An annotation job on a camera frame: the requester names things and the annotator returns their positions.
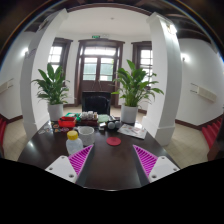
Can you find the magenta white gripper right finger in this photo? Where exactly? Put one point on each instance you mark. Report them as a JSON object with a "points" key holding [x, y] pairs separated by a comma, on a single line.
{"points": [[154, 167]]}

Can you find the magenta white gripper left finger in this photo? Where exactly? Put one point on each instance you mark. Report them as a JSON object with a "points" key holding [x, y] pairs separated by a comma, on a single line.
{"points": [[70, 167]]}

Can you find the clear bottle yellow cap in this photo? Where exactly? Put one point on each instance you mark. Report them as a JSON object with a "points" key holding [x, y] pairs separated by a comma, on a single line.
{"points": [[73, 143]]}

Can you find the white printed booklet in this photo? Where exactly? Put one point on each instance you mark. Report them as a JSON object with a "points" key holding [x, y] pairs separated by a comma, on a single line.
{"points": [[132, 131]]}

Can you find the white ribbed cup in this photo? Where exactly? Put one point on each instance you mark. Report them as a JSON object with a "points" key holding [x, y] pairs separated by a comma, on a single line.
{"points": [[87, 135]]}

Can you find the red plastic container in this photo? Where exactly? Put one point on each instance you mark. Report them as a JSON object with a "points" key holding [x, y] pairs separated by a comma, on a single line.
{"points": [[68, 122]]}

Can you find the red round coaster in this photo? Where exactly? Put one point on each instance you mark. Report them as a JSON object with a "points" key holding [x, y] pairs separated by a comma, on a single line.
{"points": [[113, 141]]}

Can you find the tray of small jars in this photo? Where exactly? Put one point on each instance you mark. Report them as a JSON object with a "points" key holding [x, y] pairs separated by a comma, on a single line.
{"points": [[89, 118]]}

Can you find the left green potted plant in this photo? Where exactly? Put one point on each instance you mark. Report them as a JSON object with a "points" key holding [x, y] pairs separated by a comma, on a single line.
{"points": [[52, 88]]}

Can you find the green potted plant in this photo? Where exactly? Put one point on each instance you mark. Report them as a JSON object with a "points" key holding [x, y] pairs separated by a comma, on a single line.
{"points": [[134, 87], [52, 88]]}

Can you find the right green potted plant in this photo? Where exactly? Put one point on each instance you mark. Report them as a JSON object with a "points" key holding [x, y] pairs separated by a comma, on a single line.
{"points": [[134, 87]]}

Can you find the dark wooden double door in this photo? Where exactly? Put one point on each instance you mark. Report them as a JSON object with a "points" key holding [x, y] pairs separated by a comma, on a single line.
{"points": [[96, 65]]}

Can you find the right wall radiator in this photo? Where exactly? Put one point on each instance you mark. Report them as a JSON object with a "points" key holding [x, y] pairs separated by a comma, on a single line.
{"points": [[203, 92]]}

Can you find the wall radiator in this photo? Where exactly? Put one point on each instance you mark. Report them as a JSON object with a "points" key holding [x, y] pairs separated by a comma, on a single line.
{"points": [[5, 86], [203, 92]]}

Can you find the left wall radiator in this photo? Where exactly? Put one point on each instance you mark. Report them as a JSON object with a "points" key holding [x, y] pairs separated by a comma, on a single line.
{"points": [[5, 86]]}

